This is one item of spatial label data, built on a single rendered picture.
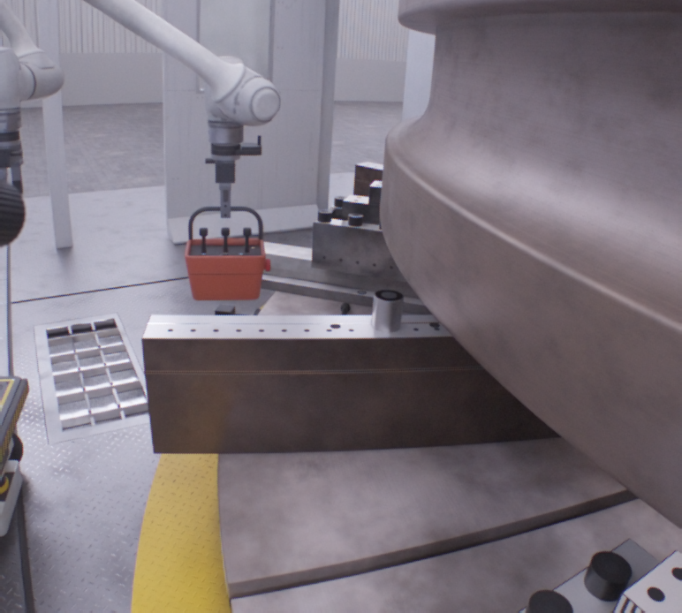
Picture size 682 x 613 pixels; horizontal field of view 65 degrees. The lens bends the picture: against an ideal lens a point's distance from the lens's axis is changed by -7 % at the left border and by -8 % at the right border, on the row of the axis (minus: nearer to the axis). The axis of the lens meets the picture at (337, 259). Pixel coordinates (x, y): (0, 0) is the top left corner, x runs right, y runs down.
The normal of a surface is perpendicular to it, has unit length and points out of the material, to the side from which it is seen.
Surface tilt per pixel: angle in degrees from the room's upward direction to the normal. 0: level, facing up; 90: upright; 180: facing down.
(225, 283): 97
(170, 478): 0
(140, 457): 0
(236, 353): 90
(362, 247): 90
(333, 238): 90
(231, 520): 0
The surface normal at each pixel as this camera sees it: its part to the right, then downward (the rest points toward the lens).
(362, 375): 0.12, 0.36
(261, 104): 0.62, 0.39
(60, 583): 0.06, -0.94
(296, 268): -0.23, 0.01
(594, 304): -0.91, 0.10
